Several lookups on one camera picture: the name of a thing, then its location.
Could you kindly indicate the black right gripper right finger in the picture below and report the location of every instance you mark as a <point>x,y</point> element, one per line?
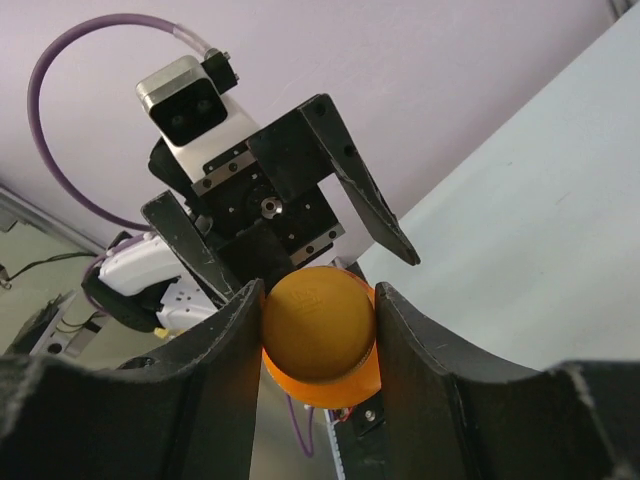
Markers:
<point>456,411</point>

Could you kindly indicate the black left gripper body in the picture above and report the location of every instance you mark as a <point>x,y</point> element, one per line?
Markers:
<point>256,207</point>

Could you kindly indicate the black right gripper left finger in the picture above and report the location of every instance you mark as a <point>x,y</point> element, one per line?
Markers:
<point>185,410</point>

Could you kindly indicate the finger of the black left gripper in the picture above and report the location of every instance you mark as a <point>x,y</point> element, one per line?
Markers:
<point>311,142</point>
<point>171,222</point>

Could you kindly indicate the orange juice bottle cap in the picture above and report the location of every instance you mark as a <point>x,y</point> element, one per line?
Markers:
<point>318,324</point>

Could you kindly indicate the small orange juice bottle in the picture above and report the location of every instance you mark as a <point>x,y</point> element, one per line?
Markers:
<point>348,391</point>

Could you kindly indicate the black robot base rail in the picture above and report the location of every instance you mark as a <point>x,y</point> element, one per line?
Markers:
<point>366,454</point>

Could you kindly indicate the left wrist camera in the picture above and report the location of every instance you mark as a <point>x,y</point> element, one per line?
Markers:
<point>189,102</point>

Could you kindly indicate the white slotted cable duct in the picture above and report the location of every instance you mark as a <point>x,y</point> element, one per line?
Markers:
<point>334,445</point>

